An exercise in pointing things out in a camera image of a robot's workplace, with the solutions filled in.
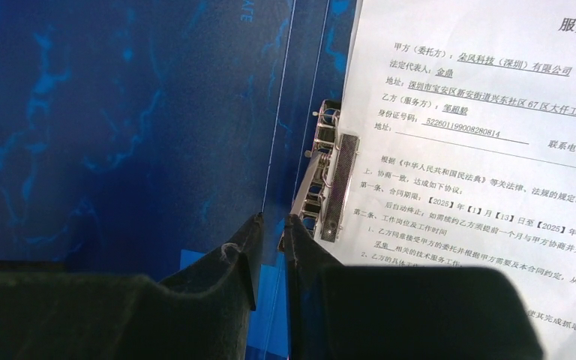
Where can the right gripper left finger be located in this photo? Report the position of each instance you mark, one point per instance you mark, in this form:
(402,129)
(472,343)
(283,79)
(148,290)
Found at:
(200,312)

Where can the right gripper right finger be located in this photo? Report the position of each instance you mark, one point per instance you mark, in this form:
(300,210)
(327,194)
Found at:
(338,311)

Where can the blue plastic folder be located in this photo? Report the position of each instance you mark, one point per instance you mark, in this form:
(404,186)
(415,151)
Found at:
(136,136)

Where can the white paper sheet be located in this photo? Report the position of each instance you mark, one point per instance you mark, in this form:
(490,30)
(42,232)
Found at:
(465,113)

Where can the silver folder clip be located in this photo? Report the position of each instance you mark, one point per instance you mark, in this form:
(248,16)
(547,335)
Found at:
(322,198)

